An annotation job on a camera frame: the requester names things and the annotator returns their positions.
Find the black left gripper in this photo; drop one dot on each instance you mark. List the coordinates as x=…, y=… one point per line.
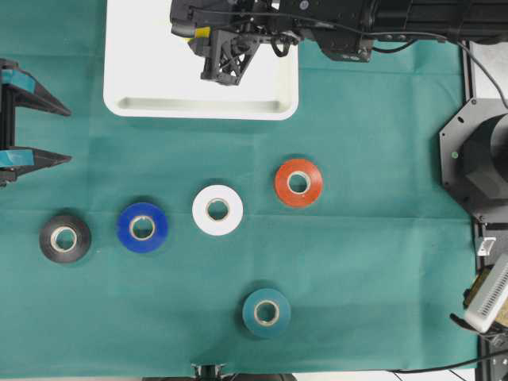
x=19, y=88

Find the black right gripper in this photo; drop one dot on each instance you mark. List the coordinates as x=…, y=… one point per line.
x=238, y=29

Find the black tape roll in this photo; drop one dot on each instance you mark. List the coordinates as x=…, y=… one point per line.
x=65, y=239

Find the white tape roll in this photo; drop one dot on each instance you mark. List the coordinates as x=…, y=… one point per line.
x=217, y=210

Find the teal tape roll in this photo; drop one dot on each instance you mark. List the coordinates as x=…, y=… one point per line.
x=266, y=313

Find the yellow tape roll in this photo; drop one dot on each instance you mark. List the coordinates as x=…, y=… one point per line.
x=203, y=32

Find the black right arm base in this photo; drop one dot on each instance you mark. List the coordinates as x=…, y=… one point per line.
x=473, y=152

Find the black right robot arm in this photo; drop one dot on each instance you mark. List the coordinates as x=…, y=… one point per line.
x=347, y=30

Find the white plastic case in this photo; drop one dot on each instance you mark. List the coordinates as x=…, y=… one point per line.
x=149, y=72

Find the blue tape roll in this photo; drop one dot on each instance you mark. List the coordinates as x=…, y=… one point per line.
x=142, y=227

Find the red tape roll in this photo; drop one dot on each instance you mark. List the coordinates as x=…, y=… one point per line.
x=298, y=183

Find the green table cloth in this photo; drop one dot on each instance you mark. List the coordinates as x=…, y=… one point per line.
x=372, y=269

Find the small white label tag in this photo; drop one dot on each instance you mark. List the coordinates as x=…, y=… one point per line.
x=484, y=245

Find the white perforated box device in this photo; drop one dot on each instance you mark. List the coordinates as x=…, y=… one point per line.
x=489, y=299

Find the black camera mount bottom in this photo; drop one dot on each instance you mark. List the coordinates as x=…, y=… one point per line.
x=208, y=372

